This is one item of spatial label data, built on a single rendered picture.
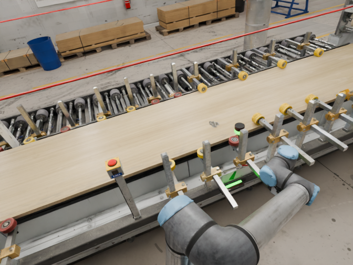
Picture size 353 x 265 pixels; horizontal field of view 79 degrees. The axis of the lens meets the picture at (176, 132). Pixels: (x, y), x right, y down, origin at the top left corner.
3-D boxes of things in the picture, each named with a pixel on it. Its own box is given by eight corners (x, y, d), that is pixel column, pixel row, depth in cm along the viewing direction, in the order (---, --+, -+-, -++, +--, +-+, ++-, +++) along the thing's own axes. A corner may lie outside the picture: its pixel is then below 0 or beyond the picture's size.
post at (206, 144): (211, 191, 150) (210, 142, 119) (207, 193, 149) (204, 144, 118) (209, 187, 153) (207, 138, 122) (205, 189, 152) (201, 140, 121)
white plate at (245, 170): (253, 172, 153) (255, 162, 147) (221, 185, 148) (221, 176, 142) (252, 171, 154) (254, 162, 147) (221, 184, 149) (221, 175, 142)
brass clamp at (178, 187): (187, 192, 138) (187, 187, 134) (168, 200, 135) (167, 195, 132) (184, 184, 142) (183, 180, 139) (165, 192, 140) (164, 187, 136)
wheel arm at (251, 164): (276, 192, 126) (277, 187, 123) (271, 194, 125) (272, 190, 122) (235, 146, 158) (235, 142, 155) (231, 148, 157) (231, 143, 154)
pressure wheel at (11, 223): (7, 236, 128) (-5, 227, 121) (20, 224, 133) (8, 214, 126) (15, 241, 125) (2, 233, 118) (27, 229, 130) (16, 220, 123)
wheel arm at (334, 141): (346, 150, 130) (349, 145, 127) (342, 151, 129) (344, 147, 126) (286, 109, 166) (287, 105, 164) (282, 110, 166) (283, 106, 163)
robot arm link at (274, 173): (282, 181, 89) (297, 164, 95) (257, 166, 97) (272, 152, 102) (277, 194, 95) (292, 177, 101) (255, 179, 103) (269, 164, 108)
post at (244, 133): (242, 180, 156) (248, 130, 125) (238, 181, 156) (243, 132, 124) (239, 176, 159) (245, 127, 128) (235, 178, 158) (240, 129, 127)
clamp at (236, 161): (253, 161, 145) (255, 156, 142) (237, 167, 143) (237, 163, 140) (249, 155, 150) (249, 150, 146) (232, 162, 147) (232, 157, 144)
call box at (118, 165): (124, 175, 108) (120, 165, 103) (111, 180, 106) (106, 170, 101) (122, 165, 113) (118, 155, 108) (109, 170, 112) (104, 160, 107)
